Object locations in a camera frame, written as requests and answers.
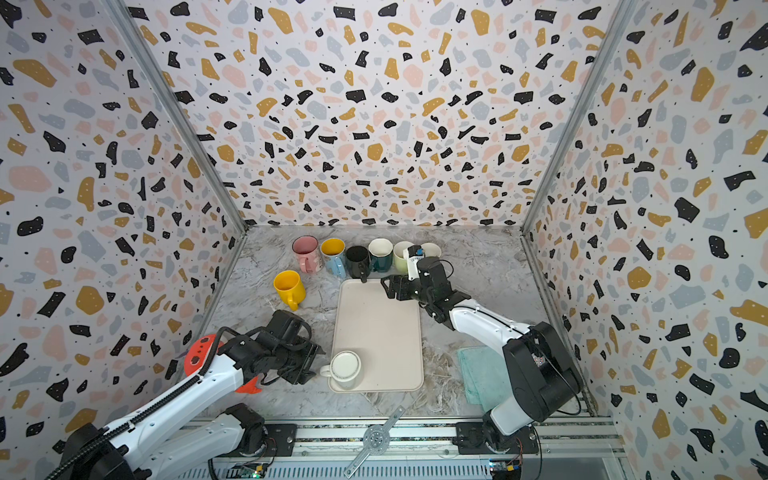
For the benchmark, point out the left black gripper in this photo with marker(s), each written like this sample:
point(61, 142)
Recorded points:
point(302, 363)

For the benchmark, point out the yellow mug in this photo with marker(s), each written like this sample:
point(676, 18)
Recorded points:
point(290, 288)

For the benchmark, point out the pink mug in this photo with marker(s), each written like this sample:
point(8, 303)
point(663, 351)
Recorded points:
point(307, 251)

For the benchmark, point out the blue butterfly mug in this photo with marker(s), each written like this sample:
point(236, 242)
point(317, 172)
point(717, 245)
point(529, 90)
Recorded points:
point(333, 251)

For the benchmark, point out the grey mug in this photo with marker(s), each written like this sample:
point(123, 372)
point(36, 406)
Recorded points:
point(431, 250)

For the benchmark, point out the metal perforated bracket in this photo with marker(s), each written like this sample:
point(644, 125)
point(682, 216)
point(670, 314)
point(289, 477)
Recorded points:
point(376, 440)

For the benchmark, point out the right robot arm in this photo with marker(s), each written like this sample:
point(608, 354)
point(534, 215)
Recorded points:
point(540, 370)

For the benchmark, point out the dark green mug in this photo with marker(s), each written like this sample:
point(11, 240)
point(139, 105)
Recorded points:
point(382, 254)

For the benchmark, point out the red shark toy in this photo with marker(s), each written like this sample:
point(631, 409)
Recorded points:
point(196, 356)

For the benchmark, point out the white mug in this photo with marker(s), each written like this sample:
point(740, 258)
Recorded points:
point(344, 369)

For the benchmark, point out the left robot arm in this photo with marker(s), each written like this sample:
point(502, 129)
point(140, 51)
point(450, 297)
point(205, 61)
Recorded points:
point(88, 453)

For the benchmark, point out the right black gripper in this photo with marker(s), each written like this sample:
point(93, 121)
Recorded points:
point(405, 285)

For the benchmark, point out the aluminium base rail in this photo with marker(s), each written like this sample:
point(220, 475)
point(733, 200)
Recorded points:
point(170, 451)

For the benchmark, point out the beige plastic tray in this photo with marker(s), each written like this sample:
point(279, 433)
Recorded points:
point(384, 333)

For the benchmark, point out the light green mug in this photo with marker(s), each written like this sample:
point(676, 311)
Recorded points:
point(399, 251)

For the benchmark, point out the black mug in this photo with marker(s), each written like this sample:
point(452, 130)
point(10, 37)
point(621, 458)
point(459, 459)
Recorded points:
point(358, 263)

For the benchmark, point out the light green cloth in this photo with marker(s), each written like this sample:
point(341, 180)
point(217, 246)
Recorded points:
point(485, 377)

